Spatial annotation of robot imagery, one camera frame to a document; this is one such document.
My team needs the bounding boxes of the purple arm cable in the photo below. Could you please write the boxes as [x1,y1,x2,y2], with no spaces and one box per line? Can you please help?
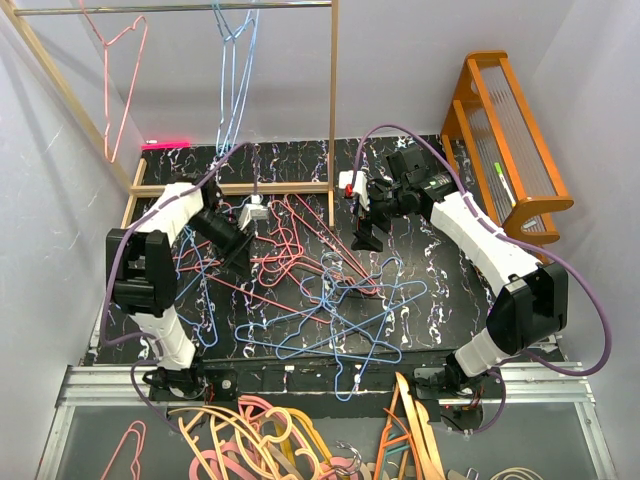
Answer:
[352,124,614,436]
[98,141,261,434]

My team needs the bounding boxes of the wooden hangers pile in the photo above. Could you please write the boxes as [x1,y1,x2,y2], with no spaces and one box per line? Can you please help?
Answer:
[372,370,539,480]

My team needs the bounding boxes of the tangled pink wire hangers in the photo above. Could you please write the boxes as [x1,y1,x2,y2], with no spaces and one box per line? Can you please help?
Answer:
[174,194,379,314]

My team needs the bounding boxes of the light blue wire hanger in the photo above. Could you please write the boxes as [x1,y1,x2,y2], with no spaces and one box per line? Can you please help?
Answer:
[212,1,243,157]

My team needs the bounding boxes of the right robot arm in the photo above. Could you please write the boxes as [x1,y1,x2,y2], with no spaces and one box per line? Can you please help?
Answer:
[338,146,568,397]

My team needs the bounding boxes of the metal hanging rod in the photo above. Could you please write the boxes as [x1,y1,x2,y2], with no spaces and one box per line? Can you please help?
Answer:
[10,1,335,17]

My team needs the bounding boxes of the pile of plastic hangers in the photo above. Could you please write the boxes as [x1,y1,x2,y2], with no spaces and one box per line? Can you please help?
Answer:
[170,395,374,479]

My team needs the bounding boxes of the pink wire hanger hung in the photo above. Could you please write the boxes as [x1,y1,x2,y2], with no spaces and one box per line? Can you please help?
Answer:
[77,0,150,164]

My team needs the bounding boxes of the green white pen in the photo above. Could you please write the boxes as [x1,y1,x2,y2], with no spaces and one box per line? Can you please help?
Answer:
[494,162,516,207]

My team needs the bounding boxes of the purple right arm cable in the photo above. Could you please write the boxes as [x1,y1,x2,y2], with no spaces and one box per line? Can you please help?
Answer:
[352,124,614,436]

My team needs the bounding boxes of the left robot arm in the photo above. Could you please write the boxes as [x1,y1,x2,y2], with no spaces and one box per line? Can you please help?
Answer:
[106,177,268,399]

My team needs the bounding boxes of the wooden clothes rack frame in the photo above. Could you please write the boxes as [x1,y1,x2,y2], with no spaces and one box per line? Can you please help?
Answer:
[1,1,339,230]

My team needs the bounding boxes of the tangled blue wire hangers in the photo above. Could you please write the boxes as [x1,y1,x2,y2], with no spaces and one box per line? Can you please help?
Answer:
[173,222,430,401]

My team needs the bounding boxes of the pink hanger on glass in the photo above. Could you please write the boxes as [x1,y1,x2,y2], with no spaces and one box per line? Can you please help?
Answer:
[99,420,147,480]

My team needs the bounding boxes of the pink plastic marker strip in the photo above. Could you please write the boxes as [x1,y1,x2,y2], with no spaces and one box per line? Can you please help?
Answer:
[141,141,191,151]

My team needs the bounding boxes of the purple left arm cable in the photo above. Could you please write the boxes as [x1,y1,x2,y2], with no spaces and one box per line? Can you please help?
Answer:
[98,141,261,434]

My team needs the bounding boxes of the orange wooden shelf rack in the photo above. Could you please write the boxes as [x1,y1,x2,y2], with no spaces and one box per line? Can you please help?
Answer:
[441,50,574,247]

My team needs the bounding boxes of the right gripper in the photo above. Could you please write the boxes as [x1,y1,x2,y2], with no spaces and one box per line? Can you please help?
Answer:
[350,185,409,252]

